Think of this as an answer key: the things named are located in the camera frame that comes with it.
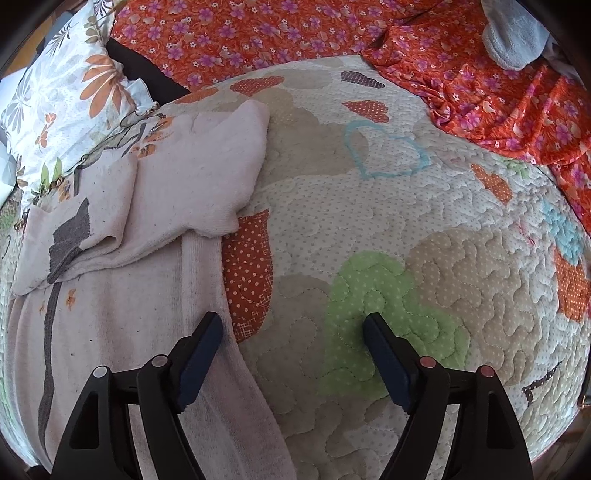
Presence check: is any pale pink knit garment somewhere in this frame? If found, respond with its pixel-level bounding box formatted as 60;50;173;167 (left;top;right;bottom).
7;100;296;479

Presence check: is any orange floral bed sheet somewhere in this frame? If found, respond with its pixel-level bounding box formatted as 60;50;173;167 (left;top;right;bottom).
111;1;590;224

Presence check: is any heart patchwork quilt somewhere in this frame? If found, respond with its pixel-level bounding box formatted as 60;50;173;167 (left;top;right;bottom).
0;55;591;480

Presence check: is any white floral pillow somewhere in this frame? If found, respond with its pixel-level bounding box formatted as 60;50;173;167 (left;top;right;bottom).
1;1;155;210

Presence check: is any grey fluffy sock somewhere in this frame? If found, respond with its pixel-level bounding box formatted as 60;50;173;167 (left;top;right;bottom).
481;0;550;71

